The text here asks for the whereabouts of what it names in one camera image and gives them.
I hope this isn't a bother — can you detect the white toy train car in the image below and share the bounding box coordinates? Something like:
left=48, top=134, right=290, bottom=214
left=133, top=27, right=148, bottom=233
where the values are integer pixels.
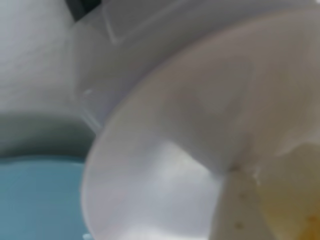
left=67, top=0, right=320, bottom=131

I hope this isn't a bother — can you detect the blue dish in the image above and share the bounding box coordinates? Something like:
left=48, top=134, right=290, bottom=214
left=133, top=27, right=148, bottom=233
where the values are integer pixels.
left=0, top=154, right=93, bottom=240

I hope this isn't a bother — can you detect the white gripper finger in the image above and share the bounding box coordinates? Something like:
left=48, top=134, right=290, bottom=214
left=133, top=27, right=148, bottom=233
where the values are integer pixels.
left=208, top=169, right=278, bottom=240

